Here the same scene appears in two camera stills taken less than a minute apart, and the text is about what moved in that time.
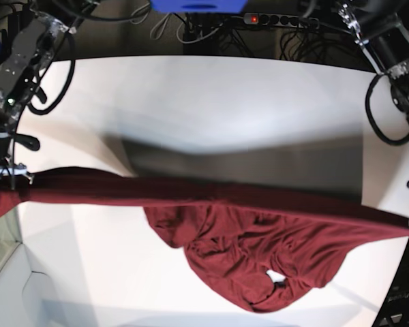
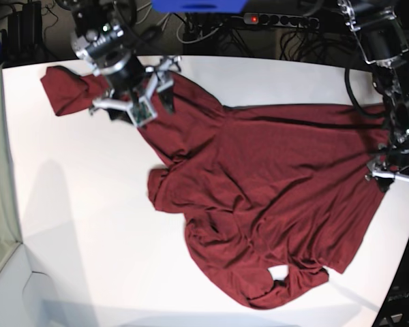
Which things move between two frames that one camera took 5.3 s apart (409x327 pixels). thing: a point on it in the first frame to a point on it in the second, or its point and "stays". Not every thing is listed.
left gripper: x=0 y=161 to x=134 y=95
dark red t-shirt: x=263 y=246 to x=273 y=195
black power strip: x=282 y=20 stays
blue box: x=199 y=6 stays
